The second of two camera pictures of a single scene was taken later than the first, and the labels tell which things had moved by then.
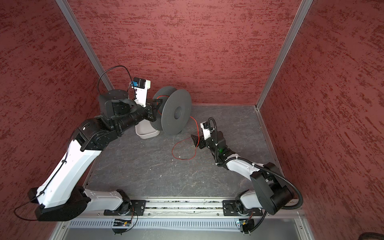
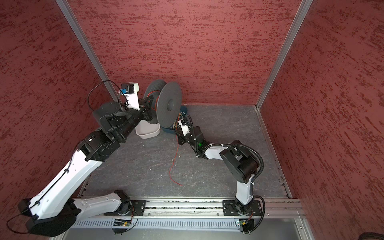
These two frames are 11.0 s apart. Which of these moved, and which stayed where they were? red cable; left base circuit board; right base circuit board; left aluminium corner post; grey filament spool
Moved: red cable; grey filament spool
Stayed: left base circuit board; left aluminium corner post; right base circuit board
